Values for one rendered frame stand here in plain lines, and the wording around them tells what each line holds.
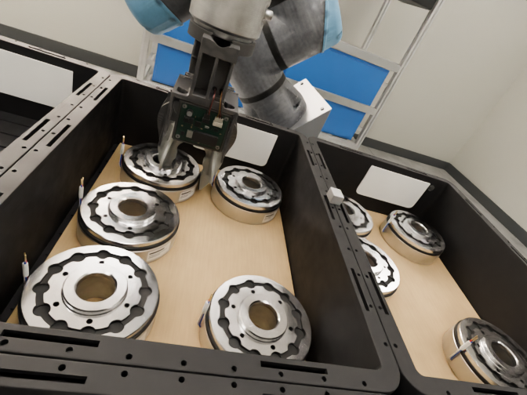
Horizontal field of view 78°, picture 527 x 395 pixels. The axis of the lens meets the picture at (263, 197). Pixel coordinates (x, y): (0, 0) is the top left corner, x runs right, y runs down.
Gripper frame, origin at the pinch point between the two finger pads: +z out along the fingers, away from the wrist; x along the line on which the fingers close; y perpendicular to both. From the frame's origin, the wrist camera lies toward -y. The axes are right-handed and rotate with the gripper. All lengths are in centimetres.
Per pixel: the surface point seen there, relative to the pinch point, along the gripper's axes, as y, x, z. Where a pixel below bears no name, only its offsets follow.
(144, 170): 3.5, -5.1, -1.2
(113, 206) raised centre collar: 12.2, -6.4, -1.7
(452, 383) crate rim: 30.2, 21.3, -8.0
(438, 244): 2.6, 42.8, -0.9
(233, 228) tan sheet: 7.0, 7.8, 2.0
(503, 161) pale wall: -235, 305, 40
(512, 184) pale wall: -210, 307, 52
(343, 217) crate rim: 12.7, 17.7, -8.0
